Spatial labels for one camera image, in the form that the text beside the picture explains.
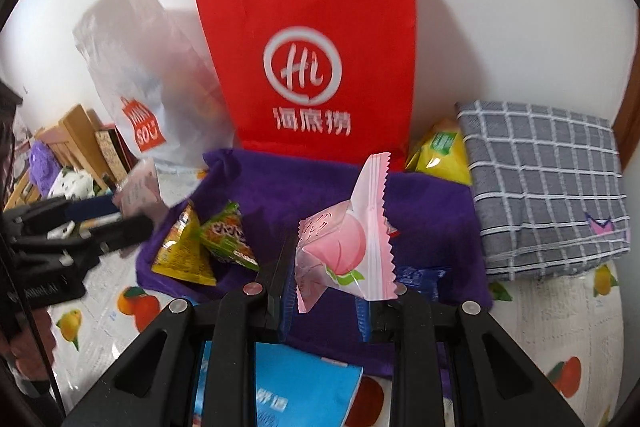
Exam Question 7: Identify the person's left hand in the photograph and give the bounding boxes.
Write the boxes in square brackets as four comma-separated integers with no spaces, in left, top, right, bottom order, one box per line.
[9,307,53,383]

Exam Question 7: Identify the wooden door frame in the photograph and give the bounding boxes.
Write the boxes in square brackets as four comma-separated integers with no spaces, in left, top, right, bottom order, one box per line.
[612,74,640,170]

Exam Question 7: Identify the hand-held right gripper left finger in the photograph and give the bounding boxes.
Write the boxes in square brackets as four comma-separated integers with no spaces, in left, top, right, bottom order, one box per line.
[62,232,299,427]

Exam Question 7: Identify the white spotted cloth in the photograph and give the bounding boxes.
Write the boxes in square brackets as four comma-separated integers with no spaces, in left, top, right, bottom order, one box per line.
[49,167,97,201]

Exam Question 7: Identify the pink peach snack packet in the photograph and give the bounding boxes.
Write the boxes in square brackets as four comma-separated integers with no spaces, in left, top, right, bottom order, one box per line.
[294,153,402,315]

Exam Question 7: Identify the purple towel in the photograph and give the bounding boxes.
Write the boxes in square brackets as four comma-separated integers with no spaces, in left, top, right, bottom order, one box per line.
[135,147,495,380]

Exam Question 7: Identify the green snack packet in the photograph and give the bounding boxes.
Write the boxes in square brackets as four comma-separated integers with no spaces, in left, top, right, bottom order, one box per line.
[200,201,261,271]

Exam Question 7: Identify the yellow triangular snack packet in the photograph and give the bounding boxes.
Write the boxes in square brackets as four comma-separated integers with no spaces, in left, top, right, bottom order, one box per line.
[151,202,217,288]

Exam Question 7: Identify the small pale pink packet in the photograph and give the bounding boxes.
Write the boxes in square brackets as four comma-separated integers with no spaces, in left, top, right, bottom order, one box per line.
[111,157,169,222]

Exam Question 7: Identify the white plastic bag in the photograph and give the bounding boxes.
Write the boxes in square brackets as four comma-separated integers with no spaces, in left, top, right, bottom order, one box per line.
[72,0,240,208]

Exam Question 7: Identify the grey checked folded cloth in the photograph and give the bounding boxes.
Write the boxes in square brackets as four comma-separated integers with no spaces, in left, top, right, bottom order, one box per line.
[454,99,633,283]

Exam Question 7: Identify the wooden headboard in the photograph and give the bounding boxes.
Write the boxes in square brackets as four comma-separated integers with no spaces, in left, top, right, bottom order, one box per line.
[5,103,138,208]

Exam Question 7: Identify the blue tissue pack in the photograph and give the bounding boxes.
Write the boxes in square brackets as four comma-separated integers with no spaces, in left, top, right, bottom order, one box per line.
[192,339,364,427]

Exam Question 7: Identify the yellow snack bag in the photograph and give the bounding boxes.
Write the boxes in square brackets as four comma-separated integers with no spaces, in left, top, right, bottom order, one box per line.
[404,119,473,186]

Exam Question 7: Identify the black cable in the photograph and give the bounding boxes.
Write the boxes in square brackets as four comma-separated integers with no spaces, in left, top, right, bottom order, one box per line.
[0,227,67,415]

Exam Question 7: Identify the purple plush toy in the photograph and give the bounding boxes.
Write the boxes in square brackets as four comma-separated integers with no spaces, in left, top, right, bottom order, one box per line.
[27,141,62,198]

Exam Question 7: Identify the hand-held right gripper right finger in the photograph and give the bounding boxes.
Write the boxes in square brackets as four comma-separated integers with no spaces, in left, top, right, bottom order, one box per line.
[355,283,586,427]

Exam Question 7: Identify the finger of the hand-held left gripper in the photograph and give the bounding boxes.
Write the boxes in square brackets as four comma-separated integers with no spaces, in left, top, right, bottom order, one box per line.
[2,198,119,239]
[10,215,154,264]

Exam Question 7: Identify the small blue snack packet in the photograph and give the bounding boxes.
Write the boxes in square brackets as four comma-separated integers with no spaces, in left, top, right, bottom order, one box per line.
[394,264,452,305]

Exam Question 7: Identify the red paper bag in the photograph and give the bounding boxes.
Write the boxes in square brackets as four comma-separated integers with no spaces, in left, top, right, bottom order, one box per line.
[192,0,418,170]

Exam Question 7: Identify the patterned book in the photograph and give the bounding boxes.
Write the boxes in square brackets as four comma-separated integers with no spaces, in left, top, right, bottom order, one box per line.
[94,128,132,188]

